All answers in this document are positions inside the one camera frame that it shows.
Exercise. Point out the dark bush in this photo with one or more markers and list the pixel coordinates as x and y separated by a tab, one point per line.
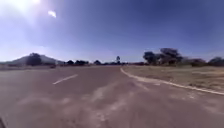
216	61

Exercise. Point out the grey asphalt road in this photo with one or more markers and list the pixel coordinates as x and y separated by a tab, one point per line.
110	100

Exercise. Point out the pale kerb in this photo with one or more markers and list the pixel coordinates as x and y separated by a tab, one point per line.
160	81

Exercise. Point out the clump of dark trees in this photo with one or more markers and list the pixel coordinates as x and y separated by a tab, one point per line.
165	56

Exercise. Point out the row of distant trees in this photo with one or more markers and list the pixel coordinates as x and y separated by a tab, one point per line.
95	62

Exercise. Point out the dark round tree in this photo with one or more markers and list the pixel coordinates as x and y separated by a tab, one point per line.
34	59

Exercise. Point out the dry grass field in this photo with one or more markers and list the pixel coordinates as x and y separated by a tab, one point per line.
186	75

